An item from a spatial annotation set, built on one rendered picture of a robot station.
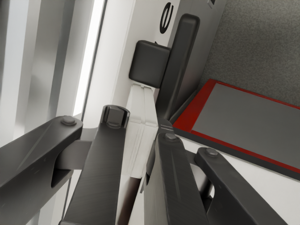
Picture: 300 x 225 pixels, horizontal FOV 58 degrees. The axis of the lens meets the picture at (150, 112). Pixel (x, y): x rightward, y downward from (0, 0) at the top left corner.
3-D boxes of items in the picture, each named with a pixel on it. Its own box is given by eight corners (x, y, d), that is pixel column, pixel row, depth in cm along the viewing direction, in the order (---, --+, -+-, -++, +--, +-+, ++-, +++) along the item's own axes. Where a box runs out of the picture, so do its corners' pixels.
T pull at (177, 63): (202, 18, 17) (200, 16, 16) (169, 122, 20) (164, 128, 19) (151, 4, 18) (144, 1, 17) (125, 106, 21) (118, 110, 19)
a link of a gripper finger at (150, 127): (143, 122, 12) (159, 126, 12) (142, 85, 19) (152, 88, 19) (127, 177, 13) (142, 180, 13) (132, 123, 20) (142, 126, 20)
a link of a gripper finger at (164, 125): (156, 157, 11) (224, 172, 11) (151, 114, 16) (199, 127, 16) (146, 188, 12) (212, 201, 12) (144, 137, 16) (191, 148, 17)
